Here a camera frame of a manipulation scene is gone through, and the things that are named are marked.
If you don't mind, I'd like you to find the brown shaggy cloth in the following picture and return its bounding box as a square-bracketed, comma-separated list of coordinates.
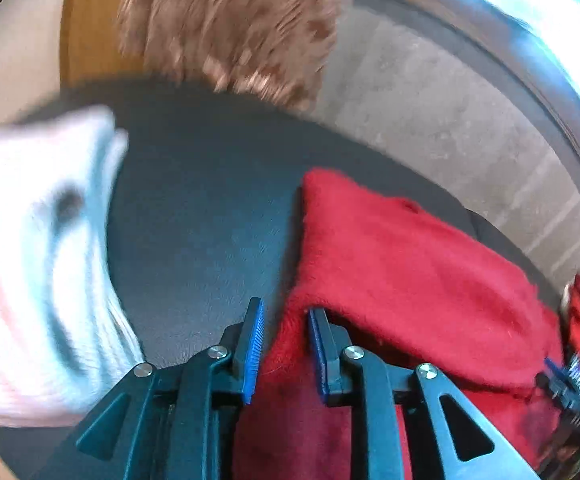
[116, 0, 372, 112]

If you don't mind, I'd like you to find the white knitted cloth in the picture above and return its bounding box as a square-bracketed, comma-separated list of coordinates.
[0, 105, 147, 429]

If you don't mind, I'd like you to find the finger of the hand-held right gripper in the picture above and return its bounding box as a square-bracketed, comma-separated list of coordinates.
[536, 356, 572, 412]

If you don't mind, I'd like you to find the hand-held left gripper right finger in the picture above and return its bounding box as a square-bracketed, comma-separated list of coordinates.
[307, 307, 510, 480]

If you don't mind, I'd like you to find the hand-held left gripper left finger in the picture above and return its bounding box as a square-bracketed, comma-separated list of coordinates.
[75, 297, 265, 480]

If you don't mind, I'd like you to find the wooden board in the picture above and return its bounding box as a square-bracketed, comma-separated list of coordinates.
[60, 0, 147, 92]

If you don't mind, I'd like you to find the red fuzzy sweater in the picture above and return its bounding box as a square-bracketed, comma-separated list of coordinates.
[232, 169, 580, 480]

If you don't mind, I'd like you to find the metal window frame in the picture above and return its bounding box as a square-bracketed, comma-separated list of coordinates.
[360, 0, 580, 261]

